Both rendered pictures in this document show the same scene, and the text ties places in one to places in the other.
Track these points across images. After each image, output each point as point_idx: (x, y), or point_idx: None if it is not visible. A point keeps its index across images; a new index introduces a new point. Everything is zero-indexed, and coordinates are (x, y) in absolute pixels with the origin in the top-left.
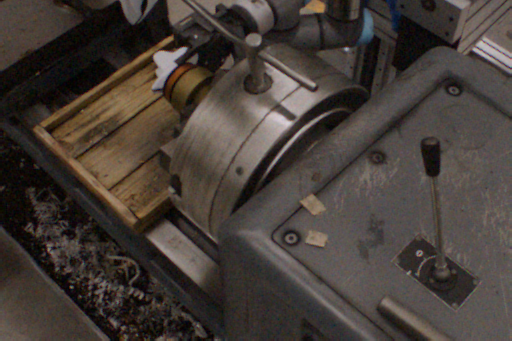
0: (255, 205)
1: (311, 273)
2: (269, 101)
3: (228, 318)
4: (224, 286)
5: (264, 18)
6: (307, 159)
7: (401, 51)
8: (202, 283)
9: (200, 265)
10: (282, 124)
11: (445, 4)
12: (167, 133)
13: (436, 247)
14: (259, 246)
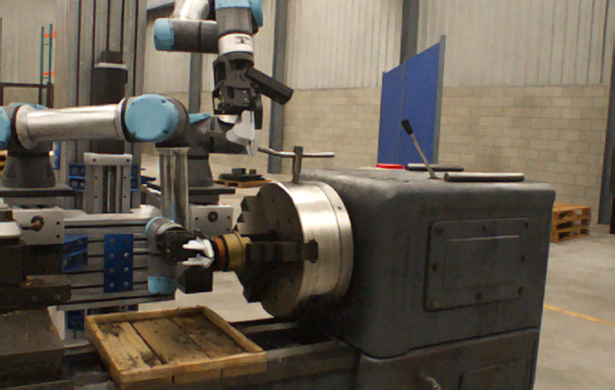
0: (381, 186)
1: (426, 182)
2: (310, 184)
3: (390, 293)
4: (391, 251)
5: None
6: (356, 182)
7: (190, 276)
8: (323, 358)
9: (307, 356)
10: (327, 186)
11: (223, 210)
12: (182, 340)
13: (427, 164)
14: (408, 184)
